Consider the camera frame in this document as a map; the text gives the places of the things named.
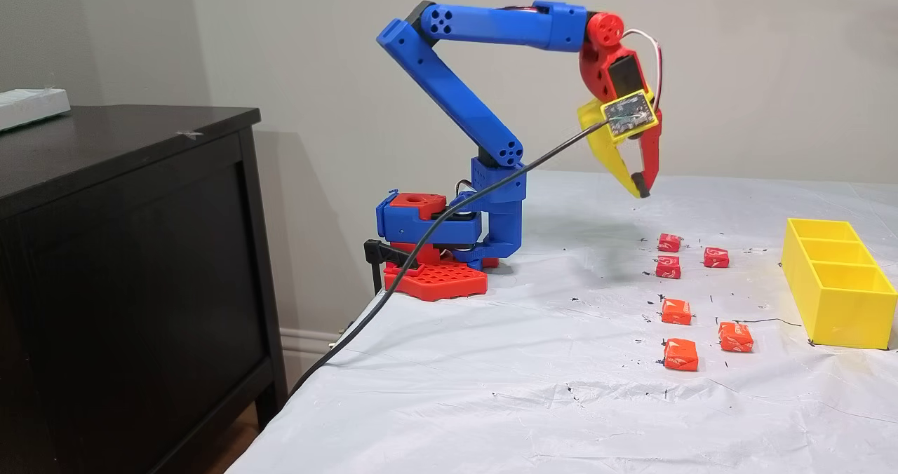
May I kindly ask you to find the white red servo wire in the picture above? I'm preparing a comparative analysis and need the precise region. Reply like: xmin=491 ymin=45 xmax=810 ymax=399
xmin=621 ymin=29 xmax=664 ymax=110

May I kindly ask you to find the white plastic table cover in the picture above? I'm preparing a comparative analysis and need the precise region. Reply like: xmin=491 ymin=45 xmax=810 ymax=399
xmin=224 ymin=171 xmax=898 ymax=474

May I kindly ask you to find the white flat box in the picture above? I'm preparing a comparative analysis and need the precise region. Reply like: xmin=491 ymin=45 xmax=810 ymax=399
xmin=0 ymin=88 xmax=72 ymax=133

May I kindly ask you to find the yellow three-compartment box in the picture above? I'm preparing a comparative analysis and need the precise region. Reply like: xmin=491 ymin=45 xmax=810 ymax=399
xmin=781 ymin=218 xmax=898 ymax=351

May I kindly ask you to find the orange candy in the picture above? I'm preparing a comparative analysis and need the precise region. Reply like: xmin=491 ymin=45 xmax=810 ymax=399
xmin=718 ymin=322 xmax=755 ymax=353
xmin=661 ymin=298 xmax=692 ymax=326
xmin=663 ymin=338 xmax=699 ymax=372

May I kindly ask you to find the black camera cable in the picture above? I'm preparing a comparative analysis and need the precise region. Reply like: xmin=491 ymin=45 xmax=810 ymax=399
xmin=284 ymin=118 xmax=611 ymax=399

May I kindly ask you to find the black wooden cabinet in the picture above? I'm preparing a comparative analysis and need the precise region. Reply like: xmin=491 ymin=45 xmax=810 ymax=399
xmin=0 ymin=104 xmax=288 ymax=474

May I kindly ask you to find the circuit board camera, yellow mount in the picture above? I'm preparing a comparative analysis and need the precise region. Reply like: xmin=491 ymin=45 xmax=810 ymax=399
xmin=602 ymin=90 xmax=660 ymax=143

